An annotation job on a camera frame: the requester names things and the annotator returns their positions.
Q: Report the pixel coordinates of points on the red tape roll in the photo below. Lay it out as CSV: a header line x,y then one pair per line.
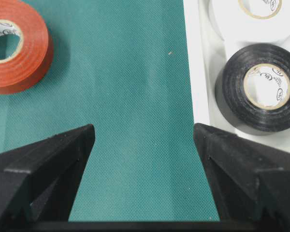
x,y
33,56

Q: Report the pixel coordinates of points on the black tape roll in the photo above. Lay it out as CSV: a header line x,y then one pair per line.
x,y
270,64

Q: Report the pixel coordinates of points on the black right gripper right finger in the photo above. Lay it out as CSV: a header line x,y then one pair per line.
x,y
250,182

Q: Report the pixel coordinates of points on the white plastic tray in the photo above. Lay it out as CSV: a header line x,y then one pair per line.
x,y
207,54

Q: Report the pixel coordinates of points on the white tape roll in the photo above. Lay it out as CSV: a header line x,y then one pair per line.
x,y
253,21

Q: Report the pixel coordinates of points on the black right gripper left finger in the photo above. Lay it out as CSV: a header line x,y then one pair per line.
x,y
39,181

